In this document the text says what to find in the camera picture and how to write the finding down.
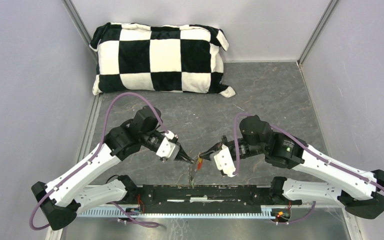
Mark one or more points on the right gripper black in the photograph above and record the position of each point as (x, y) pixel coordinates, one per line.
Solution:
(206, 155)

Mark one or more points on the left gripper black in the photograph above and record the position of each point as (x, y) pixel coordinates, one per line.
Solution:
(182, 156)

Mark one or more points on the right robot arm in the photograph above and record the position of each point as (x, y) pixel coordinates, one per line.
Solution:
(359, 192)

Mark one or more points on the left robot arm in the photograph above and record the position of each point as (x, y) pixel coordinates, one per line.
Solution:
(64, 198)

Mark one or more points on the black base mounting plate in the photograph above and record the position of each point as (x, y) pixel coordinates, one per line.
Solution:
(201, 199)

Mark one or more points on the black white checkered pillow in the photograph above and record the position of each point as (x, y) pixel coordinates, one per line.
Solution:
(168, 58)

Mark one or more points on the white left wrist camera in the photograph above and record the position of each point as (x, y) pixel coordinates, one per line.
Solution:
(169, 147)

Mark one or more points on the white slotted cable duct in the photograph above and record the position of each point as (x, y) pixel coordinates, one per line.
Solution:
(114, 212)

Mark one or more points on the left aluminium frame rail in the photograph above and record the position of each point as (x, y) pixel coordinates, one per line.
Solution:
(80, 26)

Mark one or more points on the aluminium frame rail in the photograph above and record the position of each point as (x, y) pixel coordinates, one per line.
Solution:
(329, 10)
(80, 26)

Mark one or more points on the right aluminium frame rail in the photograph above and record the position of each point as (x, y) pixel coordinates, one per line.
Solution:
(329, 10)

